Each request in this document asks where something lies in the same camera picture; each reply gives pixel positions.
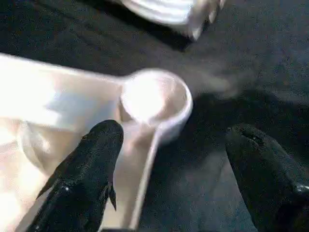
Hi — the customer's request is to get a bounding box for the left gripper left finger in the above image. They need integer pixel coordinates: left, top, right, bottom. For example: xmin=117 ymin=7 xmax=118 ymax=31
xmin=14 ymin=119 xmax=125 ymax=232

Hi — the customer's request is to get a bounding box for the white plastic table top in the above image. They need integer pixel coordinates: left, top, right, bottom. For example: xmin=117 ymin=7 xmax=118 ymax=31
xmin=0 ymin=53 xmax=194 ymax=231

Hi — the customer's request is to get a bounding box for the white plastic table leg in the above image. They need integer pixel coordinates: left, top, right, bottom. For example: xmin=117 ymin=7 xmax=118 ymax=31
xmin=112 ymin=0 xmax=226 ymax=40

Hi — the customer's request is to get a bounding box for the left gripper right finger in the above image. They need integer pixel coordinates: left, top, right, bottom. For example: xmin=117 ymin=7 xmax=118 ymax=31
xmin=225 ymin=124 xmax=309 ymax=232

